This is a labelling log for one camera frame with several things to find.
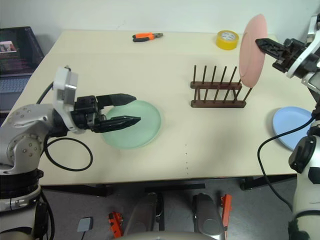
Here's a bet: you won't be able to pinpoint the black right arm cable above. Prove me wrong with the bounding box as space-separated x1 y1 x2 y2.
257 109 320 213

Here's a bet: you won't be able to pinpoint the pink plate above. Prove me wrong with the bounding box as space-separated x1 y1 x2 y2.
238 14 269 89

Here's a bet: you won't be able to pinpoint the grey rounded robot leg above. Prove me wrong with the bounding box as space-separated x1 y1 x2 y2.
191 192 225 236
123 191 159 237

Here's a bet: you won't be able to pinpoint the wooden dish rack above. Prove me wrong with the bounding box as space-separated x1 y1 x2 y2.
190 64 252 109

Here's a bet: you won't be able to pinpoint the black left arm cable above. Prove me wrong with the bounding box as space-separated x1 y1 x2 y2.
36 82 94 173

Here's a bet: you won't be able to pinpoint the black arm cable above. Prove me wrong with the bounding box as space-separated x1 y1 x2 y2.
257 109 320 213
36 82 94 173

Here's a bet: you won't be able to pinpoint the blue plate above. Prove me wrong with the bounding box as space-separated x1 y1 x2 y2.
272 106 316 152

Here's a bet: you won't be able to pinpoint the grey square pad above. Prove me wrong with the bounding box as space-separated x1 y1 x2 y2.
77 216 94 233

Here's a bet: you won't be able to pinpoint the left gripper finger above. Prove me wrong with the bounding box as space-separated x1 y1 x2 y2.
92 115 142 134
96 92 137 107

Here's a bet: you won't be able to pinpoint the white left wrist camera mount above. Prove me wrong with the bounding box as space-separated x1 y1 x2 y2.
52 65 87 133

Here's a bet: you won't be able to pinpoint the green plate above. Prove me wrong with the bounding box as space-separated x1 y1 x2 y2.
101 99 162 151

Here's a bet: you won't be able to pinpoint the yellow tape roll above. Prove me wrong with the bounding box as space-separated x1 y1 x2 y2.
215 30 240 51

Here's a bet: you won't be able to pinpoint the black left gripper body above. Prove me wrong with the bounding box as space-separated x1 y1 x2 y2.
70 94 108 133

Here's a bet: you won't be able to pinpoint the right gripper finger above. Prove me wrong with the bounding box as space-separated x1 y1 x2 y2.
255 37 285 62

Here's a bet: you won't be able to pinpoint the black table frame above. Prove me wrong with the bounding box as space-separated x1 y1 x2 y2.
41 174 297 198

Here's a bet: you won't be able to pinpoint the dark laptop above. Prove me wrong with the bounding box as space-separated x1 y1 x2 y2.
0 26 46 113

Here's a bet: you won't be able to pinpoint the orange black pliers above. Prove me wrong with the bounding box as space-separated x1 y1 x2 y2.
131 32 164 43

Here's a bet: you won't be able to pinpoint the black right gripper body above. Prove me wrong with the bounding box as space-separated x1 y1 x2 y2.
272 38 307 74

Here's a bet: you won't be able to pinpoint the orange black tool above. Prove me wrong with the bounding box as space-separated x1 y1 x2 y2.
220 193 233 234
107 211 125 240

